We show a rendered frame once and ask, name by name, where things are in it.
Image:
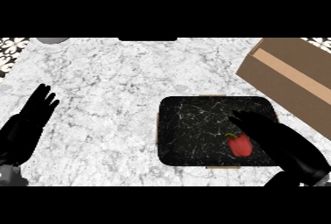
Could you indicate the brown cardboard box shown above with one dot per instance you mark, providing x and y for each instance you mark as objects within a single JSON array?
[{"x": 293, "y": 75}]

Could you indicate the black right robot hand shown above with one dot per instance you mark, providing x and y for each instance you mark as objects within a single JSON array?
[{"x": 280, "y": 140}]

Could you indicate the grey round object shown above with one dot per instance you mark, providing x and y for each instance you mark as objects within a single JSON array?
[{"x": 52, "y": 40}]

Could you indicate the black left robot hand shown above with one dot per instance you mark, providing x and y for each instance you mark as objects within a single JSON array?
[{"x": 26, "y": 122}]

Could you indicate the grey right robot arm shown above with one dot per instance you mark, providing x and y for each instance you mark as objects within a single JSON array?
[{"x": 323, "y": 181}]

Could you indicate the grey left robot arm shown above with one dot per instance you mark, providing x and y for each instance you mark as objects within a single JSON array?
[{"x": 11, "y": 175}]

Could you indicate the black marbled tray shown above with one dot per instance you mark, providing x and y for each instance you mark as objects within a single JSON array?
[{"x": 194, "y": 131}]

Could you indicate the red bell pepper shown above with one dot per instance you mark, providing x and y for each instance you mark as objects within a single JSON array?
[{"x": 240, "y": 145}]

